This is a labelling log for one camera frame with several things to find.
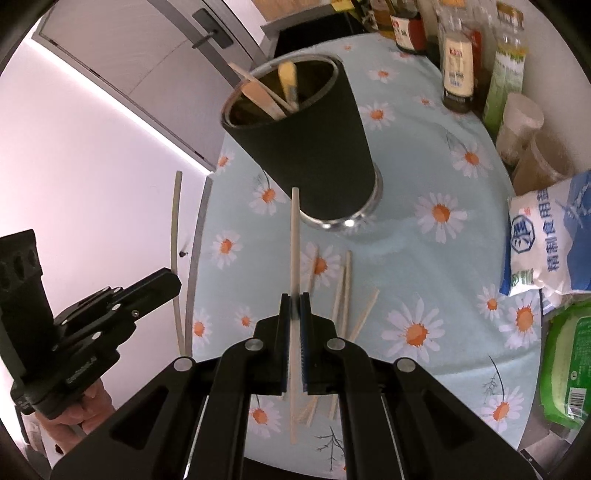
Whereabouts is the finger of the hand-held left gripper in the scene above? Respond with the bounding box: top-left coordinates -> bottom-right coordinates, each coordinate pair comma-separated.
78,268 -> 182,345
54,285 -> 126,329

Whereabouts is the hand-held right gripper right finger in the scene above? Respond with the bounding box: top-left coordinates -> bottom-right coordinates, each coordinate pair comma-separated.
300,292 -> 542,480

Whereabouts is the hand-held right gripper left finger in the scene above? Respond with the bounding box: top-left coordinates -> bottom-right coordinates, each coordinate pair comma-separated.
51,293 -> 293,480

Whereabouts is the pile of wooden chopsticks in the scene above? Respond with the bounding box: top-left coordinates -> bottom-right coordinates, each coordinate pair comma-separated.
295,247 -> 380,426

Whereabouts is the long pale single chopstick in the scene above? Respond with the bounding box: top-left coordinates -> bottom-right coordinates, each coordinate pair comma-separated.
288,187 -> 302,446

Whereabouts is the black utensil holder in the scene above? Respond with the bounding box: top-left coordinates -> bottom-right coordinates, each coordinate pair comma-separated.
220,53 -> 384,232

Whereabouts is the cream plastic spoon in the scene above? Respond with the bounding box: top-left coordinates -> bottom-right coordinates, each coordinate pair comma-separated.
230,62 -> 284,118

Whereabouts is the small wooden spoon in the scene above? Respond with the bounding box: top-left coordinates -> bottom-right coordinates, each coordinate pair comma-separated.
277,62 -> 300,114

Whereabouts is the person's left hand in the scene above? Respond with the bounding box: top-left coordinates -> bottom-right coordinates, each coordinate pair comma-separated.
44,376 -> 116,446

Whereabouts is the daisy printed tablecloth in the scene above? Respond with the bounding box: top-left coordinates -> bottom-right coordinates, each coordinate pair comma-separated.
185,32 -> 555,472

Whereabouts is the grey door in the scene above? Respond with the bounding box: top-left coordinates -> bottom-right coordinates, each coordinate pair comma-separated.
37,0 -> 262,164

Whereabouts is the white blue salt bag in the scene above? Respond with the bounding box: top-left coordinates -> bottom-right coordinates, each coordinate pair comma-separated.
499,171 -> 591,297

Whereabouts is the green sugar bag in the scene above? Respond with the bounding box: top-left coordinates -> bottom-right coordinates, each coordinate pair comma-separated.
538,300 -> 591,431

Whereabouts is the brown spice jar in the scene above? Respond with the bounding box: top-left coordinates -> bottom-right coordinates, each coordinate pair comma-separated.
512,134 -> 583,195

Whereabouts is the dark kitchen sink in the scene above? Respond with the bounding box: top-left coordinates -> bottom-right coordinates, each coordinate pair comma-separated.
261,11 -> 385,59

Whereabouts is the white spice jar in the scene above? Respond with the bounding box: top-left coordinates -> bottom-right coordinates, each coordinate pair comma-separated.
496,92 -> 546,165

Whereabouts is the dark soy sauce bottle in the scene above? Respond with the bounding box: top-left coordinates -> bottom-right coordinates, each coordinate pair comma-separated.
438,0 -> 484,114

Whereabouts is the bamboo cutting board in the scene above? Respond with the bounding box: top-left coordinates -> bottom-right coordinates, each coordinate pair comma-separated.
253,0 -> 340,21

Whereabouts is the red label sauce jar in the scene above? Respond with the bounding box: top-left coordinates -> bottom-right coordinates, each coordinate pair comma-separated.
390,0 -> 428,55

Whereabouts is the green label bottle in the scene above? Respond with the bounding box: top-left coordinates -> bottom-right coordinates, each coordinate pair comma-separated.
482,2 -> 528,136

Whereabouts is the olive oil glass bottle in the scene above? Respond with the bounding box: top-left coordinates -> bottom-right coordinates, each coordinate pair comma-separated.
369,0 -> 394,29

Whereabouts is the black door handle lock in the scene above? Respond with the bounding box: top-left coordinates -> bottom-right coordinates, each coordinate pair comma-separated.
191,8 -> 234,49

